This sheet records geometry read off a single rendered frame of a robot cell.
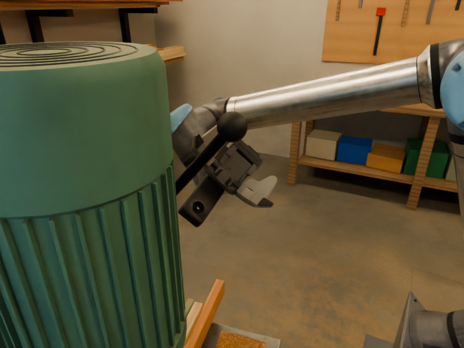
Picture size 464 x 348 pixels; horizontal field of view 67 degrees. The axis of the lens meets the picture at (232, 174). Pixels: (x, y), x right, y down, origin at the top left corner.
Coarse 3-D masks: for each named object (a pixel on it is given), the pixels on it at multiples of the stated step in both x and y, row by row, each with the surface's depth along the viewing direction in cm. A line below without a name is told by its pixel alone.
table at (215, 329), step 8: (216, 328) 76; (224, 328) 76; (232, 328) 76; (208, 336) 74; (216, 336) 74; (248, 336) 74; (256, 336) 74; (264, 336) 74; (208, 344) 72; (272, 344) 72; (280, 344) 74
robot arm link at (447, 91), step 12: (456, 60) 47; (456, 72) 46; (444, 84) 47; (456, 84) 46; (444, 96) 47; (456, 96) 46; (444, 108) 49; (456, 108) 46; (456, 120) 47; (456, 132) 50; (456, 144) 51; (456, 156) 52; (456, 168) 53; (456, 180) 55
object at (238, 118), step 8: (232, 112) 39; (224, 120) 38; (232, 120) 38; (240, 120) 38; (224, 128) 38; (232, 128) 38; (240, 128) 38; (216, 136) 40; (224, 136) 38; (232, 136) 38; (240, 136) 39; (208, 144) 41; (216, 144) 40; (208, 152) 41; (216, 152) 41; (200, 160) 42; (208, 160) 42; (192, 168) 43; (200, 168) 43; (184, 176) 43; (192, 176) 43; (176, 184) 44; (184, 184) 44; (176, 192) 45
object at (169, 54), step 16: (0, 0) 210; (16, 0) 210; (32, 0) 210; (48, 0) 216; (64, 0) 226; (80, 0) 237; (96, 0) 248; (112, 0) 262; (128, 0) 277; (144, 0) 293; (160, 0) 311; (176, 0) 332; (32, 16) 256; (48, 16) 249; (64, 16) 243; (32, 32) 263; (128, 32) 349; (160, 48) 335; (176, 48) 358
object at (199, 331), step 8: (216, 280) 84; (216, 288) 81; (208, 296) 79; (216, 296) 79; (208, 304) 77; (216, 304) 79; (200, 312) 75; (208, 312) 75; (200, 320) 73; (208, 320) 74; (200, 328) 71; (208, 328) 75; (192, 336) 70; (200, 336) 71; (192, 344) 68; (200, 344) 71
